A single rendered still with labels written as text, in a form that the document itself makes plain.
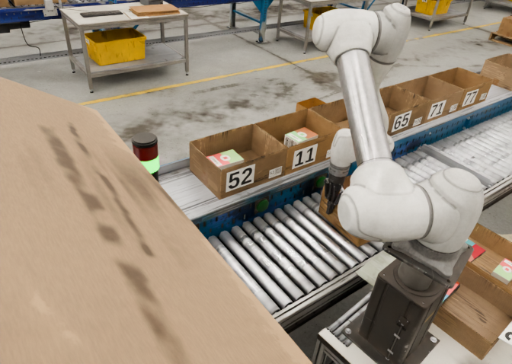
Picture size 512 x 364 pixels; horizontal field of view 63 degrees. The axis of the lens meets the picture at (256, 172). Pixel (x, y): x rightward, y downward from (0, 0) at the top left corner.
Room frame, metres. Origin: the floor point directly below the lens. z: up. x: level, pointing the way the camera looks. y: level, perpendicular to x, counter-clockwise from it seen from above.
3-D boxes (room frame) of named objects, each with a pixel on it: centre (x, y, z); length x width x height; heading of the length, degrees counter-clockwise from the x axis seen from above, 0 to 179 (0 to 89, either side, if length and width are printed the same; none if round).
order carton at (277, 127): (2.00, -0.21, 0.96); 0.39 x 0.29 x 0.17; 129
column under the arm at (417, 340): (0.96, -0.55, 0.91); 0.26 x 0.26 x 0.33; 44
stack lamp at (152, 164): (0.72, 0.23, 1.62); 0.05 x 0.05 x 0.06
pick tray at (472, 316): (1.12, -0.84, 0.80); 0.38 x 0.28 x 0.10; 42
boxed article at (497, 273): (1.32, -1.13, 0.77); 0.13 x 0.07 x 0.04; 134
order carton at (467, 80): (2.98, -1.44, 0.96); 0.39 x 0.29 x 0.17; 129
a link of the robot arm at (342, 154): (1.57, -0.38, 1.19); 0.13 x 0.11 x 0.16; 110
